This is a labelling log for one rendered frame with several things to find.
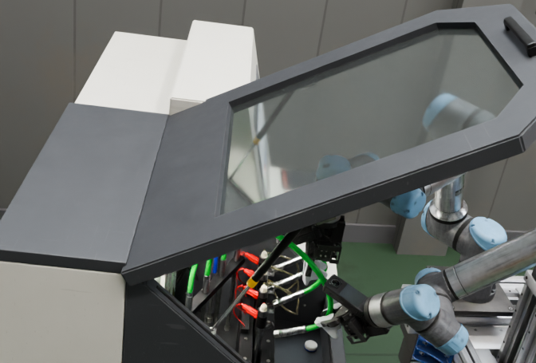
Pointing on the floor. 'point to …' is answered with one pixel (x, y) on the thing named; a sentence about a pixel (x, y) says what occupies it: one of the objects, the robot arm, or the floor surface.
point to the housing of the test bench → (85, 210)
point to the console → (213, 63)
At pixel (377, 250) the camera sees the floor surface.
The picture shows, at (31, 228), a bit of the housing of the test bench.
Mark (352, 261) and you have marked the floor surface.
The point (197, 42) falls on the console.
